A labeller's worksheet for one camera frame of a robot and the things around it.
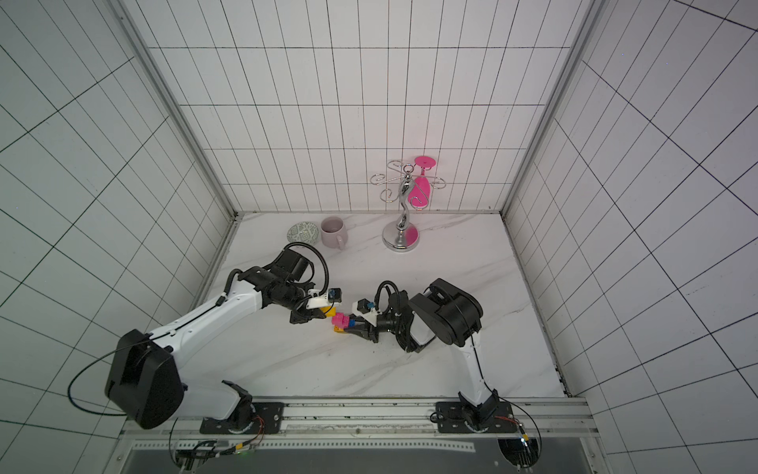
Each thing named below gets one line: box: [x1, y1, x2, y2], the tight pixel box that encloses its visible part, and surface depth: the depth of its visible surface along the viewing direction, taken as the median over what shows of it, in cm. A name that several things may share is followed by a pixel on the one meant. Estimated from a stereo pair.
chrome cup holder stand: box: [370, 159, 447, 253], surface depth 97 cm
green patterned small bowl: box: [286, 221, 320, 245], surface depth 112 cm
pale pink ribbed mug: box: [320, 215, 349, 250], surface depth 107 cm
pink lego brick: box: [331, 312, 351, 329], surface depth 85 cm
